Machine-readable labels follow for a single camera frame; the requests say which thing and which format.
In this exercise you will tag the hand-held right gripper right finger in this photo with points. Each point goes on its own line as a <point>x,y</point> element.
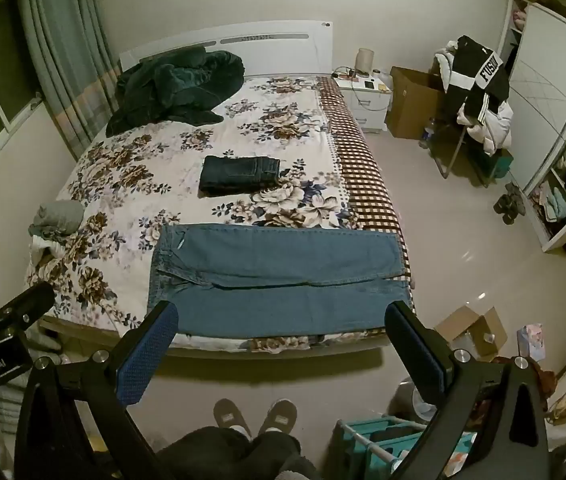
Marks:
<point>415,355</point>

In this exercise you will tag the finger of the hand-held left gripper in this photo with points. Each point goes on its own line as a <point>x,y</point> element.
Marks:
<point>28,305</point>

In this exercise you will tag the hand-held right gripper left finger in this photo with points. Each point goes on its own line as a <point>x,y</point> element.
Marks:
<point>145,357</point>

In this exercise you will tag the blue denim pants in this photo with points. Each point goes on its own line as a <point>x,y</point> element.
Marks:
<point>273,280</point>

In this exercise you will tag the white round appliance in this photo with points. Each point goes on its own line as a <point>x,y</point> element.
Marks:
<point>405,395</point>

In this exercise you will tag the white crumpled cloth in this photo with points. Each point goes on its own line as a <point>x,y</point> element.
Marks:
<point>45,250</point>

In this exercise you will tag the open cardboard box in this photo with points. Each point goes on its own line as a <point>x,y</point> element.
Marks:
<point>493,325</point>

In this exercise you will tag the grey crumpled cloth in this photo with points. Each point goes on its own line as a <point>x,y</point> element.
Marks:
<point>58,215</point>

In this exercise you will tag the teal storage rack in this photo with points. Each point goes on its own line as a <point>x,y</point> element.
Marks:
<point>363,435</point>

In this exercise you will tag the person's left grey slipper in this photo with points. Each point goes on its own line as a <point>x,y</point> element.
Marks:
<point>230,416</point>

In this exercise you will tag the person's grey slipper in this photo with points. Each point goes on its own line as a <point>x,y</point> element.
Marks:
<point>230,416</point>
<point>278,415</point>

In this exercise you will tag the pastel tissue pack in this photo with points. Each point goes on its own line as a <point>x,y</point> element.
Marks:
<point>530,341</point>

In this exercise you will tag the person's legs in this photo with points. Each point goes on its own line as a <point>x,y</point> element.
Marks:
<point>233,455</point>

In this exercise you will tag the person's right grey slipper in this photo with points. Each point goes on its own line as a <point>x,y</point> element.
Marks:
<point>278,415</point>

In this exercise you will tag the dark slipper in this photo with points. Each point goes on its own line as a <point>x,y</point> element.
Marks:
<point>513,192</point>
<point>504,210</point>

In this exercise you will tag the floral bed sheet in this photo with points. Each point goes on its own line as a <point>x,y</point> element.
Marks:
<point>128,160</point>

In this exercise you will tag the dark folded jeans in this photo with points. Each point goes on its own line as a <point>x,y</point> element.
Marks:
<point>235,175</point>

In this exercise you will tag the teal folded clothes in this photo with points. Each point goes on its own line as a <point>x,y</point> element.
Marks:
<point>555,202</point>

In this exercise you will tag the green storage box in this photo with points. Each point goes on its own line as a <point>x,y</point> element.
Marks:
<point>500,164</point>

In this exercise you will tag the plastic water bottle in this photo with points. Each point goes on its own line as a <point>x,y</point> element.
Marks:
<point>427,135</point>

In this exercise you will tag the white puffer jacket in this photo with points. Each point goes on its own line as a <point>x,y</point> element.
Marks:
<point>493,132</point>

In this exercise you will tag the white nightstand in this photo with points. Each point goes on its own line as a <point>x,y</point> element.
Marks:
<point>368,105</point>

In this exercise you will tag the brown cardboard box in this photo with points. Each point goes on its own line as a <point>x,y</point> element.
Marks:
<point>413,100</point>

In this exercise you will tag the dark green blanket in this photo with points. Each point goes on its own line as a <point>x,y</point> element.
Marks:
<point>173,85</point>

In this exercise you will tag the teal striped curtain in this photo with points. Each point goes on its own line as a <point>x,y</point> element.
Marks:
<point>63,35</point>

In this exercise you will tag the black and white jacket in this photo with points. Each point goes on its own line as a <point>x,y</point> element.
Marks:
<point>468,65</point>

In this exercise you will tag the beige table lamp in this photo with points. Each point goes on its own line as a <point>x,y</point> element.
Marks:
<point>364,61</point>

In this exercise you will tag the white wardrobe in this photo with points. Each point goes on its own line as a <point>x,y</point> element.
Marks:
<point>548,85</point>

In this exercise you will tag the white bed headboard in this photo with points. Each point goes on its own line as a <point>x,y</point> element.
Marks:
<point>273,52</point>

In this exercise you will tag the pink cloth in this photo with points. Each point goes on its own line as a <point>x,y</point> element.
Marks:
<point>519,19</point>

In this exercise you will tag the metal frame chair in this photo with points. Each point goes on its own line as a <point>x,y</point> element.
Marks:
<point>455,152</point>

